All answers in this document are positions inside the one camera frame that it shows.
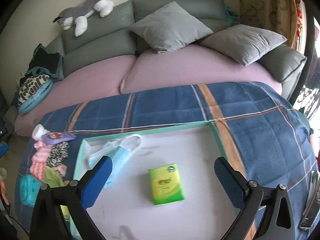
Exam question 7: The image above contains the yellow-green cloth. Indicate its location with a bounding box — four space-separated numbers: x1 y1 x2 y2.
44 166 71 223

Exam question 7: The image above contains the pink knitted cloth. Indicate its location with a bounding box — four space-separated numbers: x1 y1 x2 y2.
29 140 54 182

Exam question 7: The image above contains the blue plaid blanket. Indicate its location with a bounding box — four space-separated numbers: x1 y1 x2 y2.
14 81 317 240

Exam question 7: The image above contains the leopard print scrunchie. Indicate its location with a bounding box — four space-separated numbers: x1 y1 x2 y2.
46 141 70 168

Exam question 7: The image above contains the green tissue packet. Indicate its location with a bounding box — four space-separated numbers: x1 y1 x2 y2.
148 164 186 206

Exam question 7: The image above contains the grey white plush husky dog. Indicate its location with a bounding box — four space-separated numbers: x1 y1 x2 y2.
52 0 115 37

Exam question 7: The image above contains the purple wipes packet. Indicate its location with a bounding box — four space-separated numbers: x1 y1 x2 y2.
41 132 76 146

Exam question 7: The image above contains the grey leather sofa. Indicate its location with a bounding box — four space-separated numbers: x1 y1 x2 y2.
46 0 307 98

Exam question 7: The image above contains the white plastic bottle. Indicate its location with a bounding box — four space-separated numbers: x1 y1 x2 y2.
32 124 49 140

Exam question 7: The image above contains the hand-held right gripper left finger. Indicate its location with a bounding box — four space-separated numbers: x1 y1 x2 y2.
30 156 113 240

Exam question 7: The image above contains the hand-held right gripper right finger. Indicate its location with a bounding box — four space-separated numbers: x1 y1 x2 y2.
214 157 297 240

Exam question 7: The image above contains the black iron railing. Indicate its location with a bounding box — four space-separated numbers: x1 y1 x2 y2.
295 84 320 120

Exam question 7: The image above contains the grey throw pillow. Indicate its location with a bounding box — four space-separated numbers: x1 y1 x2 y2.
200 24 288 66
129 1 214 54

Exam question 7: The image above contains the teal tissue packet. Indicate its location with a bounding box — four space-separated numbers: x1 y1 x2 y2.
19 175 44 207

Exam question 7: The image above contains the blue face mask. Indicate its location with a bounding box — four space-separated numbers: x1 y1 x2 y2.
86 134 143 188

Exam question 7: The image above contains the beige patterned curtain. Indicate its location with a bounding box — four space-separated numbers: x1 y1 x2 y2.
236 0 293 48

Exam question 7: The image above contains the black remote control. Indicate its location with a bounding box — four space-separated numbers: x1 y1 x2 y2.
299 170 320 230

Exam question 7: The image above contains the blue cushion with zebra print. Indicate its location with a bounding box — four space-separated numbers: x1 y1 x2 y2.
17 74 53 114

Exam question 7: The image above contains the black cloth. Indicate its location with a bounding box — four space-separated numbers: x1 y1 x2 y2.
29 44 63 80

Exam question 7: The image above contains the red hanging decoration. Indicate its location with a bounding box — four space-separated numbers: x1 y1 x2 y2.
294 0 304 50

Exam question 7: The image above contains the white box with green rim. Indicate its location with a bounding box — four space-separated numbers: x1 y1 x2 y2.
69 120 244 240

